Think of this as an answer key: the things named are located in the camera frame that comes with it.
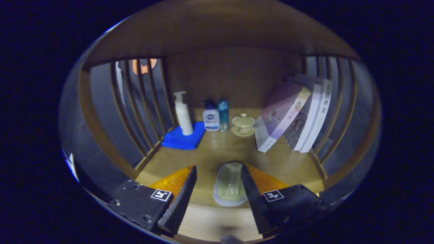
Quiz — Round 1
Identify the small white lotion bottle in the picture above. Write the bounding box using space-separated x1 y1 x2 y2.
203 99 220 131

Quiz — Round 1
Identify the beige ceramic lidded cup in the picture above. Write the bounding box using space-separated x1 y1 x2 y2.
231 113 256 138

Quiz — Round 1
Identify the patterned cover book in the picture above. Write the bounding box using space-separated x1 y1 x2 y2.
282 83 322 152

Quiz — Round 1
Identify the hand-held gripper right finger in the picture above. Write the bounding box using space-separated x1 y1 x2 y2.
241 163 334 238

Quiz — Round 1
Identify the white book black lettering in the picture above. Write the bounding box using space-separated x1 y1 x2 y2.
300 79 333 153

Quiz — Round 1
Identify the teal bottle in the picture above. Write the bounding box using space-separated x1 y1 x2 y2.
218 99 229 133

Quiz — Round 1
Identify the green handled scrub sponge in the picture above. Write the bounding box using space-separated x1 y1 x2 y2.
213 162 248 207

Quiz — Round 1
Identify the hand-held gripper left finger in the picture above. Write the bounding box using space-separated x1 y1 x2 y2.
108 165 197 238

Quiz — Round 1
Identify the white pump bottle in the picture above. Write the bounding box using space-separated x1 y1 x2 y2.
174 91 194 136

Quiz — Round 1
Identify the wooden cabinet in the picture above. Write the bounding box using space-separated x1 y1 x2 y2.
78 0 377 243

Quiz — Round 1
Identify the blue folded cloth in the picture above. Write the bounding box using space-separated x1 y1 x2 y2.
161 121 206 150

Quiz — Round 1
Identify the wooden countertop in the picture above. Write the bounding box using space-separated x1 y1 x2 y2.
135 108 325 209

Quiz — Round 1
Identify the purple and white book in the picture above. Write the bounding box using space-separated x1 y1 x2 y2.
254 81 311 153

